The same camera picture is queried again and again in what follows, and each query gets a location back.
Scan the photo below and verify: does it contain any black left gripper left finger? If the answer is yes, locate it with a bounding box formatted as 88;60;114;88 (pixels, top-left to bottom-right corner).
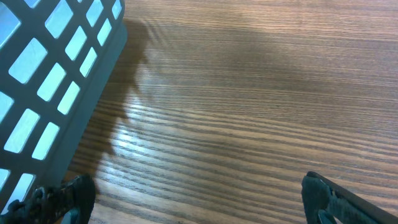
1;174;96;224

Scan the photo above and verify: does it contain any grey plastic basket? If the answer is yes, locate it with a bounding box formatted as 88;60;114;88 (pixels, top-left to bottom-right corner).
1;0;127;213

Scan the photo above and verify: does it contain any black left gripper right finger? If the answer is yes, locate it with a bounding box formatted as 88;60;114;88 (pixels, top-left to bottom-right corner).
302;171;397;224

